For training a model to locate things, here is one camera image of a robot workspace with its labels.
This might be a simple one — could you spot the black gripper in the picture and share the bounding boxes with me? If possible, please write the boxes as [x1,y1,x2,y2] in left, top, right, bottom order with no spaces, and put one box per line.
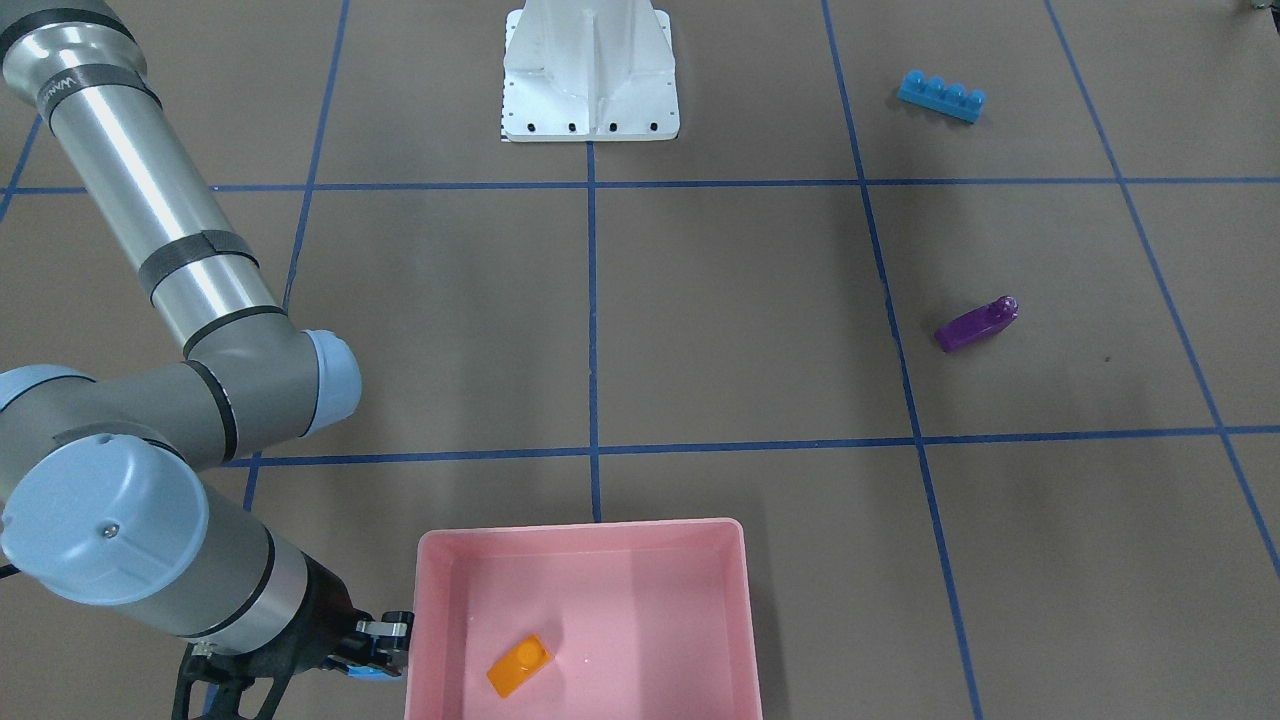
[172,555,415,719]

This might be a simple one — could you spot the small blue block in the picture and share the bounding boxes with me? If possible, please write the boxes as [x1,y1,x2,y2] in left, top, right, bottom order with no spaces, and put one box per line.
[346,666,401,682]

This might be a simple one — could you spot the orange wedge block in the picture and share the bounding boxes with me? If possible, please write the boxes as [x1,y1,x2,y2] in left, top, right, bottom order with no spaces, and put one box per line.
[485,634,554,700]

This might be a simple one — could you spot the purple wedge block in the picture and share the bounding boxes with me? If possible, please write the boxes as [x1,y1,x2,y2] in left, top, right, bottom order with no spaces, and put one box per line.
[934,296,1020,354]

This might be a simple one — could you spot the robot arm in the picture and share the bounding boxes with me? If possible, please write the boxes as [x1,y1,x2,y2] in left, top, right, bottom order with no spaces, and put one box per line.
[3,1,347,719]

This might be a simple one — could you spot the pink plastic box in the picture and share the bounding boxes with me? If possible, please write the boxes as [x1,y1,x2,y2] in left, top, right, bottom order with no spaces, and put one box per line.
[404,518,764,719]

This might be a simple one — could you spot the long blue studded block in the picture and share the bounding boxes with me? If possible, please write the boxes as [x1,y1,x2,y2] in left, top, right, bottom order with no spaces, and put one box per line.
[896,69,987,124]

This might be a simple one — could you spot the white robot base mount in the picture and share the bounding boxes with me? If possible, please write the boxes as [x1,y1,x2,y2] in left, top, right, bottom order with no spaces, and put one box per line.
[500,1,681,143]

